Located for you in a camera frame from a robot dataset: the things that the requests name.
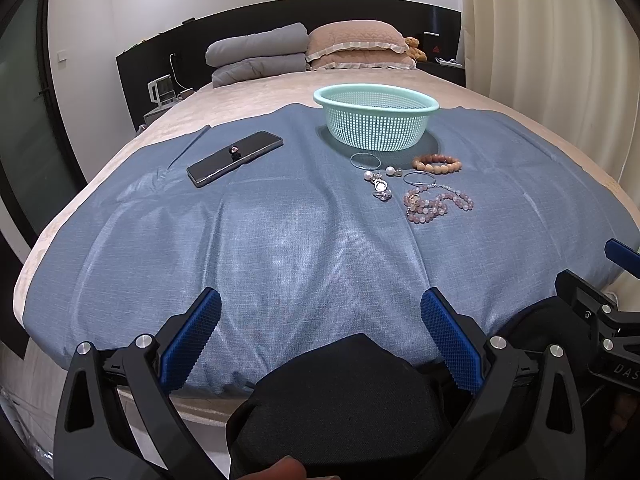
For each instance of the lower pink pillow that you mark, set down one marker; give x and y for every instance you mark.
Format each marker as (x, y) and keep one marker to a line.
(359, 59)

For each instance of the lower grey folded blanket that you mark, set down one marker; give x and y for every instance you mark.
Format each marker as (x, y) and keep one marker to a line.
(256, 68)

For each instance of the teal plastic basket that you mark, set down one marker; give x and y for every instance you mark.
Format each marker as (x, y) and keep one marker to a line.
(376, 117)

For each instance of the grey folded blanket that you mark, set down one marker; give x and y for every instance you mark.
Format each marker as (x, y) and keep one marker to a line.
(256, 68)
(289, 39)

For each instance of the pearl charm cluster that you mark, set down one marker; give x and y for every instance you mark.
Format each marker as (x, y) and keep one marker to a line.
(381, 191)

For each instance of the brown teddy bear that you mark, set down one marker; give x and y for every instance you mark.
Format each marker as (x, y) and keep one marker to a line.
(414, 51)

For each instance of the beige bed cover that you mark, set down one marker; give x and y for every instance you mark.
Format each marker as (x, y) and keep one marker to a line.
(310, 110)

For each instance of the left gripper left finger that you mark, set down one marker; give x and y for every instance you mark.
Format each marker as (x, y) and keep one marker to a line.
(93, 439)

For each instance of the cream curtain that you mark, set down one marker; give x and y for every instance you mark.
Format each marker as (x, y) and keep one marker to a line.
(571, 65)

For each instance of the pink pillow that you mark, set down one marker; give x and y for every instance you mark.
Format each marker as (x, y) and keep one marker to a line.
(359, 59)
(366, 35)

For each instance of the upper grey folded blanket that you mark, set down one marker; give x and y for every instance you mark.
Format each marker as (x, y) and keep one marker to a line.
(289, 39)

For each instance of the person left hand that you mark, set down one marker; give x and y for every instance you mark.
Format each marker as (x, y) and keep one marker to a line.
(287, 468)

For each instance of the pearl earring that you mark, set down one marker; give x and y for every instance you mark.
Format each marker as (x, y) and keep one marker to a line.
(393, 172)

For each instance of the black nightstand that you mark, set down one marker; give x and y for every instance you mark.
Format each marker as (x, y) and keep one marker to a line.
(456, 75)

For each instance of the black smartphone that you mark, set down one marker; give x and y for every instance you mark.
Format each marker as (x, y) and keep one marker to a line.
(232, 157)

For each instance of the black headboard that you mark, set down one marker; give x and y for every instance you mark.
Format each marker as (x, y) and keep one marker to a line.
(190, 52)

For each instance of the blue cloth mat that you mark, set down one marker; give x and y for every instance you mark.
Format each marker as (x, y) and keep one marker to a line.
(320, 239)

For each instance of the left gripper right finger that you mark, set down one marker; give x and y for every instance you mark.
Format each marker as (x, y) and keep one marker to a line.
(525, 420)

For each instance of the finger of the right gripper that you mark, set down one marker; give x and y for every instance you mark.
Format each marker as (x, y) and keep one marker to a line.
(623, 256)
(611, 329)

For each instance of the upper pink pillow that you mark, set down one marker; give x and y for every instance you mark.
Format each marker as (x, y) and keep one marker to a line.
(366, 35)

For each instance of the silver hoop bangle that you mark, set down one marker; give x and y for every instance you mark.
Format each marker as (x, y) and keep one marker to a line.
(365, 161)

